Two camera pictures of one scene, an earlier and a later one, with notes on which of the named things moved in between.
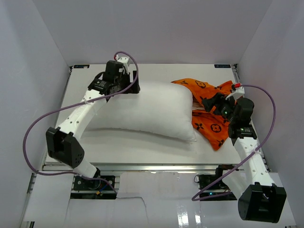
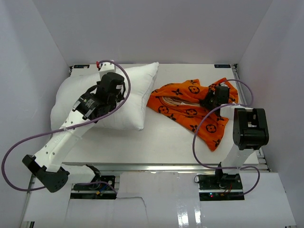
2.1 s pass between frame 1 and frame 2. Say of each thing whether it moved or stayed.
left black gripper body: stayed
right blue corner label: stayed
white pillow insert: moved
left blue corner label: stayed
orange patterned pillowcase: moved
